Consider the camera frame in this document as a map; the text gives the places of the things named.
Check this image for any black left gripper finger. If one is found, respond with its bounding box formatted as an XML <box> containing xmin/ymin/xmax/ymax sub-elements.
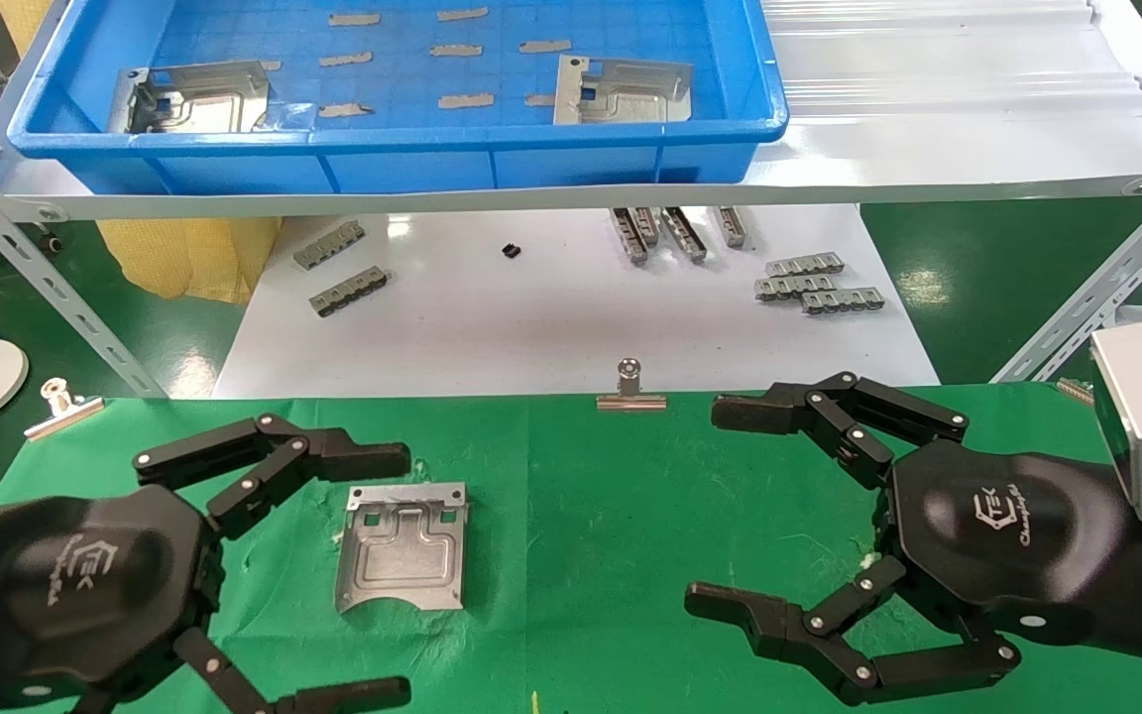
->
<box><xmin>133</xmin><ymin>414</ymin><xmax>412</xmax><ymax>542</ymax></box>
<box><xmin>172</xmin><ymin>627</ymin><xmax>413</xmax><ymax>714</ymax></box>

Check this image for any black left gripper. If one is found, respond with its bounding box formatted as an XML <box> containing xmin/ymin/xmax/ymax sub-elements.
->
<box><xmin>0</xmin><ymin>484</ymin><xmax>227</xmax><ymax>710</ymax></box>

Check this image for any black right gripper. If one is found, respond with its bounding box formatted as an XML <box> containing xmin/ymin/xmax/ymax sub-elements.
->
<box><xmin>684</xmin><ymin>372</ymin><xmax>1142</xmax><ymax>707</ymax></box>

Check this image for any stamped sheet metal bracket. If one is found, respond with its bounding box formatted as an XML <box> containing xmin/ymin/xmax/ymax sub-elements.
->
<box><xmin>553</xmin><ymin>55</ymin><xmax>696</xmax><ymax>127</ymax></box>
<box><xmin>335</xmin><ymin>482</ymin><xmax>470</xmax><ymax>614</ymax></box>
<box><xmin>107</xmin><ymin>59</ymin><xmax>271</xmax><ymax>136</ymax></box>

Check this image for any green table cloth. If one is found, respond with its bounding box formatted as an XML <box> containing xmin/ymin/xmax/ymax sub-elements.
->
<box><xmin>0</xmin><ymin>383</ymin><xmax>1142</xmax><ymax>714</ymax></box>

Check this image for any yellow fabric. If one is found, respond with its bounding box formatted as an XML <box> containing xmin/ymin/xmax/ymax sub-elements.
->
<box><xmin>0</xmin><ymin>0</ymin><xmax>283</xmax><ymax>304</ymax></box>

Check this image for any white metal shelf rack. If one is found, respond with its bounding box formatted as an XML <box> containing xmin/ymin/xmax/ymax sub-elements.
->
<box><xmin>0</xmin><ymin>0</ymin><xmax>1142</xmax><ymax>398</ymax></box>

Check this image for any blue plastic bin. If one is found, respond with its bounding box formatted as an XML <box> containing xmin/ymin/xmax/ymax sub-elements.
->
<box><xmin>6</xmin><ymin>0</ymin><xmax>790</xmax><ymax>196</ymax></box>

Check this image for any translucent corrugated plastic sheet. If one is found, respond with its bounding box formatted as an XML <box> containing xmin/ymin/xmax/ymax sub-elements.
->
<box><xmin>759</xmin><ymin>0</ymin><xmax>1142</xmax><ymax>122</ymax></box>

